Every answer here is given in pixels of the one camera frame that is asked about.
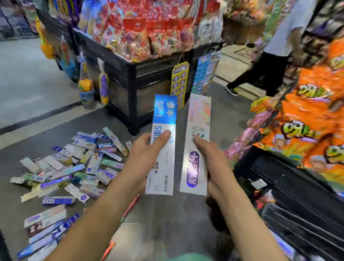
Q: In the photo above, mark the person's left hand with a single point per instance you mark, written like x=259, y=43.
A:
x=137, y=161

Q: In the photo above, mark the blue hanging toy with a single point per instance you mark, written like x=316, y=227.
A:
x=69, y=64

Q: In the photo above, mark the blue hanging card strip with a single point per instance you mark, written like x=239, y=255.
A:
x=205, y=72

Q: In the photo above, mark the white snack packets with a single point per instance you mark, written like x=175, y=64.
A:
x=210, y=29

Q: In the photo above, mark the pile of red snack packets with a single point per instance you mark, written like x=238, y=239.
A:
x=141, y=29

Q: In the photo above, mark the purple and yellow bagged toy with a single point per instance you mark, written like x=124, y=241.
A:
x=103, y=85

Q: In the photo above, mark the black slatted display stand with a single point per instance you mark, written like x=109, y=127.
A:
x=298, y=206

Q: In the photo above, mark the person's left forearm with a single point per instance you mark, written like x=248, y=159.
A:
x=98, y=225

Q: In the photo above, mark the bagged toy with yellow lid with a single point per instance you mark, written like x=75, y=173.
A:
x=86, y=89

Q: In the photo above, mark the brown basket of goods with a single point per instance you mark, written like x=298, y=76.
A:
x=243, y=21

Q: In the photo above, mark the blue and white toothpaste box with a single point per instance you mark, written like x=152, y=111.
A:
x=164, y=114

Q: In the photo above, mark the person's right thumb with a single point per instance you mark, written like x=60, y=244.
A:
x=203, y=148

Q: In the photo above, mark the pile of orange snack packets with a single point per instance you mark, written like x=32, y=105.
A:
x=316, y=117

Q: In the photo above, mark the background goods shelf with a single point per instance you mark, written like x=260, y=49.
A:
x=12, y=13

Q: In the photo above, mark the row of purple packets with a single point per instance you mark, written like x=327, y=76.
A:
x=63, y=4

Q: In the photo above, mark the dark goods shelf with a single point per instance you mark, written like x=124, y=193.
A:
x=327, y=24

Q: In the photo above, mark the white price tag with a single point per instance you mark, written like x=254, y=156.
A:
x=258, y=184

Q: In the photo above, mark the person's right forearm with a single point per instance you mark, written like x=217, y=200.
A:
x=250, y=236

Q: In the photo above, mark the white floral toothpaste box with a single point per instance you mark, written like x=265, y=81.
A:
x=199, y=115

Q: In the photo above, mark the yellow hanging toy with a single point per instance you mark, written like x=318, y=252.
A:
x=45, y=44

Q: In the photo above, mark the person's right hand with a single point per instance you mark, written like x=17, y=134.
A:
x=218, y=170

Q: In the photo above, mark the red strip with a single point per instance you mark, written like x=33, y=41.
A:
x=130, y=206

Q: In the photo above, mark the pile of pink packets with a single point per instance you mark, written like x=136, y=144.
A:
x=247, y=137

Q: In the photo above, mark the pile of toothpaste boxes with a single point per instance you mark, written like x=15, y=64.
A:
x=69, y=170

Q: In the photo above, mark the person's left thumb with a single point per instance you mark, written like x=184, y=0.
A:
x=160, y=142

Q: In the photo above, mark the yellow hanging card strip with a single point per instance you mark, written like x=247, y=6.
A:
x=179, y=81

